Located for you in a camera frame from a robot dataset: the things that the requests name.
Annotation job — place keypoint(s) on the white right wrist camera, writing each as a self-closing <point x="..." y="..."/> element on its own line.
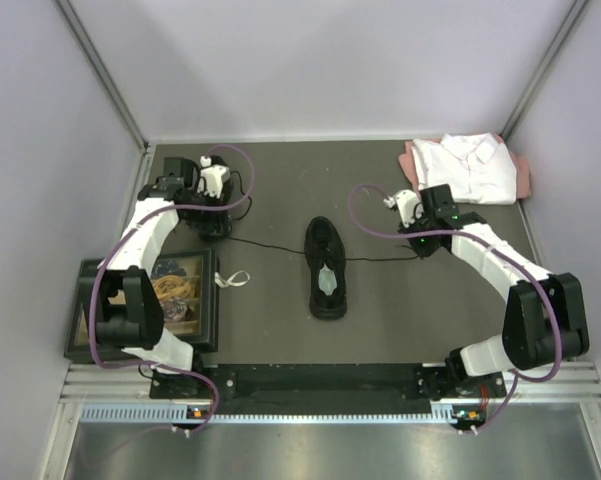
<point x="407" y="203"/>

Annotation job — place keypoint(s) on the white folded shirt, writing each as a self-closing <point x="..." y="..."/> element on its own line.
<point x="462" y="170"/>

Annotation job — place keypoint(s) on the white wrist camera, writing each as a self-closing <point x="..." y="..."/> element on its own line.
<point x="214" y="173"/>
<point x="407" y="203"/>

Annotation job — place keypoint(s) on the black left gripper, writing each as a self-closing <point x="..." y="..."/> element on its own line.
<point x="191" y="223"/>

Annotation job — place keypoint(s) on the white slotted cable duct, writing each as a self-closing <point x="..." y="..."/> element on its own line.
<point x="189" y="415"/>

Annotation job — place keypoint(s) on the black framed compartment box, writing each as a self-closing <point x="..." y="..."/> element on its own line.
<point x="185" y="287"/>

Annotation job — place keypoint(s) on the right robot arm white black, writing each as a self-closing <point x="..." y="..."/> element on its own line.
<point x="544" y="321"/>

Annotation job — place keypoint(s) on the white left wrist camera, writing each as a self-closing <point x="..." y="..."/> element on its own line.
<point x="214" y="173"/>

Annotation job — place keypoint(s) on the pink folded cloth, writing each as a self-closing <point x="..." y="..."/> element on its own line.
<point x="522" y="175"/>

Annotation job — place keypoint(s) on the black shoe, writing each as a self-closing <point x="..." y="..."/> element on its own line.
<point x="230" y="210"/>
<point x="326" y="258"/>

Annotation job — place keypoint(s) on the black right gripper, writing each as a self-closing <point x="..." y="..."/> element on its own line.
<point x="424" y="252"/>

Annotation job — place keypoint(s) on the black base plate strip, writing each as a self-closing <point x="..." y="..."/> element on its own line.
<point x="341" y="389"/>

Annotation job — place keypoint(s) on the white ribbon loop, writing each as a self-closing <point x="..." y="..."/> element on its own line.
<point x="237" y="279"/>

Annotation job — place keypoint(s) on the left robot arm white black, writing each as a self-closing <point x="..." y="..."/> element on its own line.
<point x="124" y="310"/>

